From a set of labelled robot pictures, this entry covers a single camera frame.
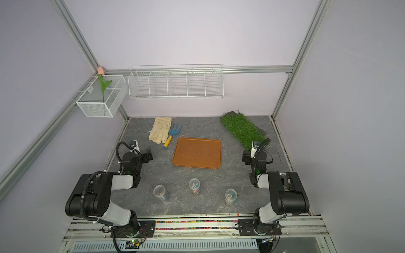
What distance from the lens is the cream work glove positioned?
3.60 feet

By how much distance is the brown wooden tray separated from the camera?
0.97 m

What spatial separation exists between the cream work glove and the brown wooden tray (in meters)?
0.11
